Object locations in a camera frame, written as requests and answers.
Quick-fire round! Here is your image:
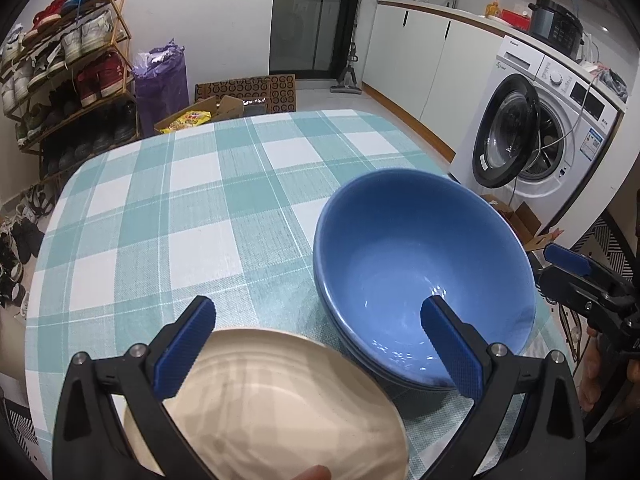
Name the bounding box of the yellow snack packet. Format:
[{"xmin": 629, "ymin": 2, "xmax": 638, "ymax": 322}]
[{"xmin": 167, "ymin": 111, "xmax": 214, "ymax": 134}]

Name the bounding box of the black pressure cooker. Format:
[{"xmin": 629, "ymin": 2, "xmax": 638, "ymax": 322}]
[{"xmin": 529, "ymin": 0, "xmax": 586, "ymax": 58}]

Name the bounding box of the white kitchen base cabinet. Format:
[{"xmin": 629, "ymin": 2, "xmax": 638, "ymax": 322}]
[{"xmin": 361, "ymin": 0, "xmax": 506, "ymax": 163}]

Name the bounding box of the black white patterned rug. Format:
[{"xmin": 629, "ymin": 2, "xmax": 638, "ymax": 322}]
[
  {"xmin": 567, "ymin": 207, "xmax": 640, "ymax": 281},
  {"xmin": 0, "ymin": 395, "xmax": 43, "ymax": 480}
]

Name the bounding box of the cream round plate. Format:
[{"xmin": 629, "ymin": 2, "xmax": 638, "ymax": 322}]
[{"xmin": 122, "ymin": 328, "xmax": 409, "ymax": 480}]

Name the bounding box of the stick vacuum cleaner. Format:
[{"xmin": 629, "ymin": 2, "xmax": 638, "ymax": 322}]
[{"xmin": 330, "ymin": 22, "xmax": 364, "ymax": 97}]

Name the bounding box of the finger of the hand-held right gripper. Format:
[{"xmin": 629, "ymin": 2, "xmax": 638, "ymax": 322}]
[
  {"xmin": 543, "ymin": 242, "xmax": 637, "ymax": 297},
  {"xmin": 536, "ymin": 265, "xmax": 640, "ymax": 332}
]

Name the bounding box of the person's right hand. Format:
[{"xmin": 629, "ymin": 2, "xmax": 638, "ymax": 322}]
[{"xmin": 578, "ymin": 339, "xmax": 602, "ymax": 410}]

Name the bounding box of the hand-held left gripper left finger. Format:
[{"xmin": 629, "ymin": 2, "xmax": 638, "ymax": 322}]
[{"xmin": 51, "ymin": 295, "xmax": 221, "ymax": 480}]

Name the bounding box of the scattered pile of shoes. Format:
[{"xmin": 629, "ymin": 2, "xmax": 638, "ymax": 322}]
[{"xmin": 0, "ymin": 180, "xmax": 56, "ymax": 311}]

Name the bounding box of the white cable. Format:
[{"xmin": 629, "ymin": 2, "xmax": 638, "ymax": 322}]
[{"xmin": 535, "ymin": 72, "xmax": 603, "ymax": 153}]

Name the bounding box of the teal white checked tablecloth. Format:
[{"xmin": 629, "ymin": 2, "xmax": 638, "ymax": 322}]
[{"xmin": 24, "ymin": 109, "xmax": 566, "ymax": 480}]

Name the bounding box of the white washing machine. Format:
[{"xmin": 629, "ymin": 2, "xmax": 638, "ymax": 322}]
[{"xmin": 450, "ymin": 37, "xmax": 628, "ymax": 233}]

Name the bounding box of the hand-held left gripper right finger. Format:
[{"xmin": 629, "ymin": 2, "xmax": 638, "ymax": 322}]
[{"xmin": 420, "ymin": 295, "xmax": 587, "ymax": 480}]

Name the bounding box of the shoe rack with shoes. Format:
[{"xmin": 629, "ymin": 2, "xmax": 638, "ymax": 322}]
[{"xmin": 0, "ymin": 0, "xmax": 140, "ymax": 176}]

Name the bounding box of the open cardboard box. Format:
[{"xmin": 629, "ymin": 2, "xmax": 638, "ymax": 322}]
[{"xmin": 153, "ymin": 94, "xmax": 247, "ymax": 136}]

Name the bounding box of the purple trash bag bin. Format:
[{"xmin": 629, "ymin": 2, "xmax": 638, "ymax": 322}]
[{"xmin": 132, "ymin": 37, "xmax": 190, "ymax": 136}]

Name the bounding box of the red box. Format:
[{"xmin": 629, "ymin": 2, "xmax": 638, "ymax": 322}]
[{"xmin": 500, "ymin": 8, "xmax": 533, "ymax": 31}]

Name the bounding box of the grey plastic bag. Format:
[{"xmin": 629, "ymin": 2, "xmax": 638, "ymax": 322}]
[{"xmin": 597, "ymin": 66, "xmax": 629, "ymax": 102}]

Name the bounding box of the wooden shoe rack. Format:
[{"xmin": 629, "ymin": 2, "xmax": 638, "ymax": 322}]
[{"xmin": 0, "ymin": 0, "xmax": 141, "ymax": 181}]

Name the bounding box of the black glass door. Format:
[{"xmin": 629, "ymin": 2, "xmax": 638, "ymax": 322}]
[{"xmin": 268, "ymin": 0, "xmax": 368, "ymax": 81}]

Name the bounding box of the small cardboard box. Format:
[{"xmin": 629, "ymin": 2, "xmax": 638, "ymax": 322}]
[{"xmin": 481, "ymin": 194, "xmax": 565, "ymax": 255}]

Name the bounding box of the person's left hand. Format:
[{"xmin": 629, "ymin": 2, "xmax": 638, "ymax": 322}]
[{"xmin": 287, "ymin": 464, "xmax": 332, "ymax": 480}]

